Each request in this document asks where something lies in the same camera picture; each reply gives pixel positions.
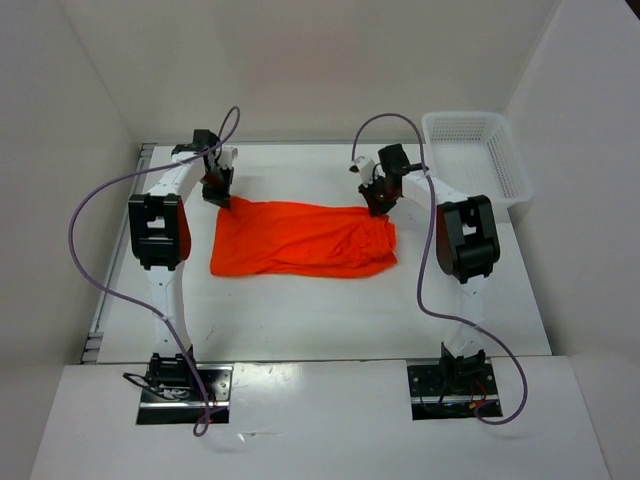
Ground orange shorts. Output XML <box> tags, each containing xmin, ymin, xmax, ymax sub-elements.
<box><xmin>209</xmin><ymin>196</ymin><xmax>398</xmax><ymax>279</ymax></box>

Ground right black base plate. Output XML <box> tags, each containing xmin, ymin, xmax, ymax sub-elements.
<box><xmin>406</xmin><ymin>360</ymin><xmax>502</xmax><ymax>421</ymax></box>

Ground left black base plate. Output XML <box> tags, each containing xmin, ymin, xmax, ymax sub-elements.
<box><xmin>123</xmin><ymin>364</ymin><xmax>233</xmax><ymax>425</ymax></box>

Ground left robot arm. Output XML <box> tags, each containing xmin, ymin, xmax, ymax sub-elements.
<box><xmin>128</xmin><ymin>129</ymin><xmax>237</xmax><ymax>400</ymax></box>

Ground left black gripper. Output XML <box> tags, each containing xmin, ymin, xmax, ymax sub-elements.
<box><xmin>200</xmin><ymin>165</ymin><xmax>234</xmax><ymax>211</ymax></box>

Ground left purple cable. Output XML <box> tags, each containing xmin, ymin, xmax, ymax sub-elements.
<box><xmin>68</xmin><ymin>106</ymin><xmax>241</xmax><ymax>437</ymax></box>

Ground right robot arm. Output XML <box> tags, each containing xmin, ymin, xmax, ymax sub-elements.
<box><xmin>350</xmin><ymin>144</ymin><xmax>501</xmax><ymax>394</ymax></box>

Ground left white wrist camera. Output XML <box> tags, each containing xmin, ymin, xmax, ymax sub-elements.
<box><xmin>212</xmin><ymin>147</ymin><xmax>238</xmax><ymax>170</ymax></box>

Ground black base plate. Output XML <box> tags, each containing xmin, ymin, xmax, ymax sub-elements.
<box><xmin>406</xmin><ymin>360</ymin><xmax>502</xmax><ymax>421</ymax></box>
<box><xmin>123</xmin><ymin>364</ymin><xmax>233</xmax><ymax>425</ymax></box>

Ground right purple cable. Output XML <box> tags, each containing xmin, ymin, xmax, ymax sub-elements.
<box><xmin>352</xmin><ymin>113</ymin><xmax>529</xmax><ymax>426</ymax></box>

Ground white plastic basket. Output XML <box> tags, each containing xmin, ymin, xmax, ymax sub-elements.
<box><xmin>421</xmin><ymin>111</ymin><xmax>533</xmax><ymax>210</ymax></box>

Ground purple cable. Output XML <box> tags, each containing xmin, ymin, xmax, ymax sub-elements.
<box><xmin>352</xmin><ymin>113</ymin><xmax>529</xmax><ymax>426</ymax></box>
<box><xmin>68</xmin><ymin>106</ymin><xmax>241</xmax><ymax>437</ymax></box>

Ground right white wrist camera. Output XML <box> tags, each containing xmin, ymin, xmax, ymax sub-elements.
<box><xmin>349</xmin><ymin>156</ymin><xmax>376</xmax><ymax>186</ymax></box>

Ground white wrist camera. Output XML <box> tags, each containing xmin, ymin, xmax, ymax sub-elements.
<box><xmin>349</xmin><ymin>156</ymin><xmax>376</xmax><ymax>186</ymax></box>
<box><xmin>212</xmin><ymin>147</ymin><xmax>238</xmax><ymax>170</ymax></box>

